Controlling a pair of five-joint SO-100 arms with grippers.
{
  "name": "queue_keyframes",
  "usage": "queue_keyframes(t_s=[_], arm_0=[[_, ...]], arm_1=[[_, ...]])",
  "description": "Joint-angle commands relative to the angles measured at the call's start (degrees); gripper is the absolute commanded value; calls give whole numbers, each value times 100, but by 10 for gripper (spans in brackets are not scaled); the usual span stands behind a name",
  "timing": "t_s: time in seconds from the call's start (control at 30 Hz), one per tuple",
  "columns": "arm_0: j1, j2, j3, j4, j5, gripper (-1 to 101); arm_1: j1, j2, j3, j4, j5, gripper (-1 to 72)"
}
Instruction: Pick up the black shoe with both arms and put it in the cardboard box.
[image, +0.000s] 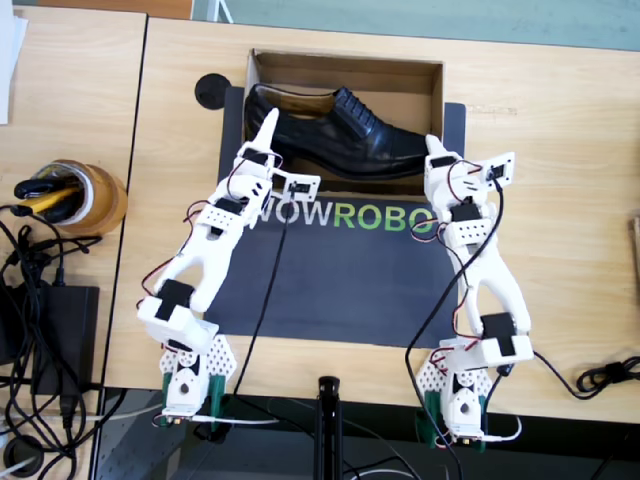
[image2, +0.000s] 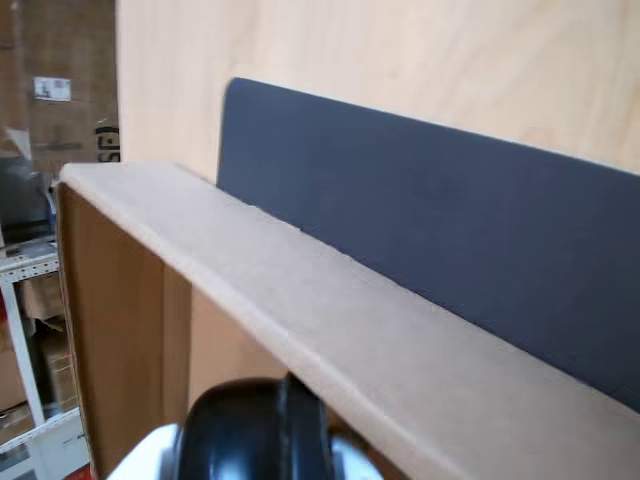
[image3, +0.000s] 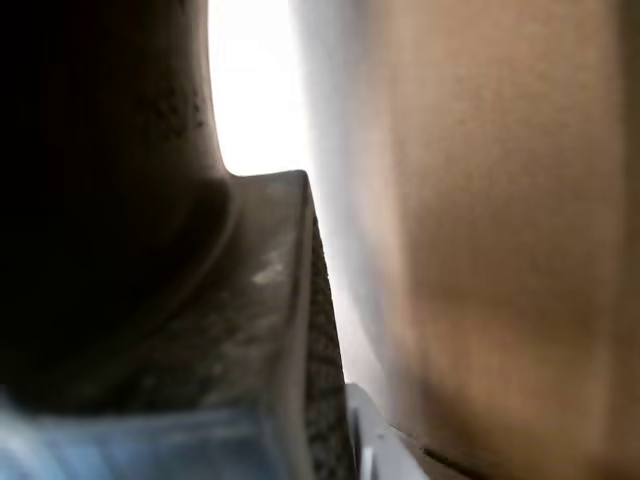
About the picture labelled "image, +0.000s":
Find black leather dress shoe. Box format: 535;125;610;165
243;83;436;181

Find open cardboard box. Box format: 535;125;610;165
238;47;446;199

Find black round desk grommet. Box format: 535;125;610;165
194;73;232;110

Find black mat with WOWROBO print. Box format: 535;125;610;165
208;85;468;350

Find brown packing tape roll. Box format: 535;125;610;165
27;158;129;236

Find green table clamp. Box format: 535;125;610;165
208;374;229;441
417;392;444;446

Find black power adapter brick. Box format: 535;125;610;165
30;285;100;396

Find white paper stack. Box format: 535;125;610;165
0;0;29;126

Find white perforated base plate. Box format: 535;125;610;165
416;349;494;401
158;334;239;396

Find yellow handled pliers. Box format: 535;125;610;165
10;185;84;224

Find black handled scissors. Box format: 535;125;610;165
13;175;76;200

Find white thin cable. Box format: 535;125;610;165
192;413;281;427

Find black coiled cable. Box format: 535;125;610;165
532;349;640;400

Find black cable tangle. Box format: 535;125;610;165
0;204;126;469

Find black camera stand post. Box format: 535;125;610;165
314;375;346;480

